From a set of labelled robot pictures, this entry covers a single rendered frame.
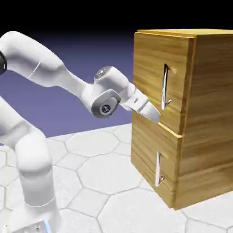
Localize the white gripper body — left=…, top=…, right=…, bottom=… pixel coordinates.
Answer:
left=137, top=101, right=162, bottom=123

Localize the large wooden cabinet door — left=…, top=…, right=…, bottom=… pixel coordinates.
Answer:
left=132, top=30, right=197, bottom=136

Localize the small wooden cabinet door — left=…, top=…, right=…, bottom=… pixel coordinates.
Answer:
left=131, top=111, right=183, bottom=209

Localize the light wooden cabinet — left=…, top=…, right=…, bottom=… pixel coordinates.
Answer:
left=131, top=28, right=233, bottom=211

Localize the long silver door handle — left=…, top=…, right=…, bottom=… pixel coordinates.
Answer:
left=161, top=63, right=172, bottom=111

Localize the short silver door handle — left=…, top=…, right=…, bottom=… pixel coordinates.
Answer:
left=155, top=151, right=166, bottom=187

